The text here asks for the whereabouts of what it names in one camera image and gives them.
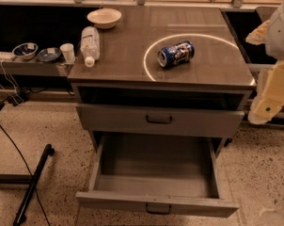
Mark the clear plastic water bottle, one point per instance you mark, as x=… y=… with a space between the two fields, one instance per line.
x=90 y=46

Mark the yellow-beige gripper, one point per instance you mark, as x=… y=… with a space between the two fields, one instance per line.
x=281 y=35

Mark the grey drawer cabinet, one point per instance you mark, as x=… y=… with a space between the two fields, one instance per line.
x=164 y=74

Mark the blue soda can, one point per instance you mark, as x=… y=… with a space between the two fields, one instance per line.
x=176 y=54

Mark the white power strip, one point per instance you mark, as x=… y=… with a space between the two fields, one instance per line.
x=6 y=56

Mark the black stand base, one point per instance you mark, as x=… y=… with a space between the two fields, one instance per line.
x=29 y=180

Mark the dark blue bowl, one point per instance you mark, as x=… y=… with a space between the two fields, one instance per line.
x=49 y=55

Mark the grey drawer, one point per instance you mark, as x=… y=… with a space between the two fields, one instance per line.
x=159 y=121
x=160 y=175

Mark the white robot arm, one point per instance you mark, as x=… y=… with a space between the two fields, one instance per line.
x=270 y=90

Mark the white paper cup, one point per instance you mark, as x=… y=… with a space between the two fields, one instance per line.
x=68 y=52

